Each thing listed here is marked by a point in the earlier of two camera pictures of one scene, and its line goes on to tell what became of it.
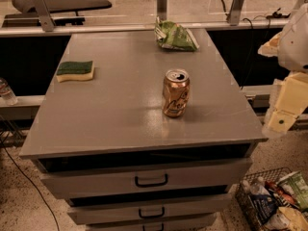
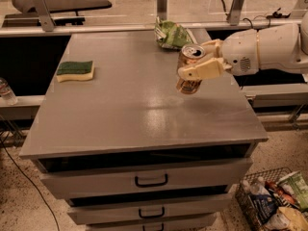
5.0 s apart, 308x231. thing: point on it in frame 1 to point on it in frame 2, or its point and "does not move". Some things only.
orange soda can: [176, 89] to [191, 55]
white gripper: [295, 45] to [240, 51]
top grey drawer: [144, 179] does not move
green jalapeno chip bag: [174, 36] does not move
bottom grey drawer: [183, 223] does not move
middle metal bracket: [162, 3] does not move
